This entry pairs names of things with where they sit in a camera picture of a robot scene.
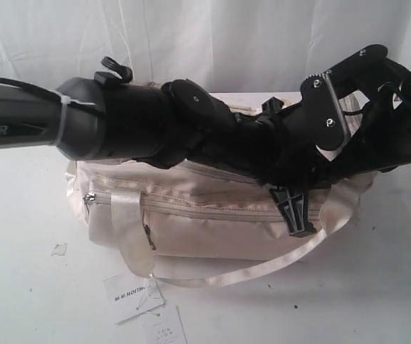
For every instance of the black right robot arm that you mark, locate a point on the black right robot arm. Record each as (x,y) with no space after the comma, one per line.
(361,109)

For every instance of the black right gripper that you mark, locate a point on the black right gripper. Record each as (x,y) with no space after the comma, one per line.
(382,142)

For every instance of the white paper hang tag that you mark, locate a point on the white paper hang tag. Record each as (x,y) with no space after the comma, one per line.
(129,296)

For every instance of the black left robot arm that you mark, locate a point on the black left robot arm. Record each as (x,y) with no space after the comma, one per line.
(105,117)

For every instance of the cream fabric duffel bag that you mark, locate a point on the cream fabric duffel bag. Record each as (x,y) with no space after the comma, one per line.
(195,211)

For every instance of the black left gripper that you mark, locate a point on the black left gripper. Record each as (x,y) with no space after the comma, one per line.
(266,148)

